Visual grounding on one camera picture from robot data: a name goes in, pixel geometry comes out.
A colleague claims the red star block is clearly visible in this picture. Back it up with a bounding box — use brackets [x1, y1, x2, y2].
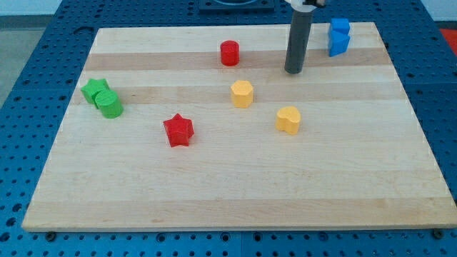
[163, 114, 194, 147]

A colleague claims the green cylinder block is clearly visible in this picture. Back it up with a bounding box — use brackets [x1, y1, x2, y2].
[95, 90, 124, 119]

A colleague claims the wooden board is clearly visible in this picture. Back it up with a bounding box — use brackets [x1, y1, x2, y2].
[22, 22, 456, 232]

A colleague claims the green star block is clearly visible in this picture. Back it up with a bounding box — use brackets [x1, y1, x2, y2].
[81, 79, 109, 105]

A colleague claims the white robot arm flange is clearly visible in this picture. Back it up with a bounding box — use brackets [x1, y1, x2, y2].
[285, 0, 326, 13]

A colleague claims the yellow hexagon block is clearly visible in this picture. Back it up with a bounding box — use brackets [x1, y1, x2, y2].
[231, 80, 253, 109]

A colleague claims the grey cylindrical pointer tool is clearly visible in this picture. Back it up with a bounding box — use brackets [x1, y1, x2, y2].
[284, 11, 313, 74]

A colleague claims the yellow heart block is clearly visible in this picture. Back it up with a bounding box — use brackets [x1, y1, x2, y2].
[275, 106, 301, 135]

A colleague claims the blue pentagon block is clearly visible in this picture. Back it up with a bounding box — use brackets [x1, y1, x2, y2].
[328, 30, 351, 57]

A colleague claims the blue cube block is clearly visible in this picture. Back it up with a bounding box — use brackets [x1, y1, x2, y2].
[330, 18, 351, 35]

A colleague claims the red cylinder block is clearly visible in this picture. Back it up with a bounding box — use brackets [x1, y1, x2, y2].
[220, 40, 240, 66]

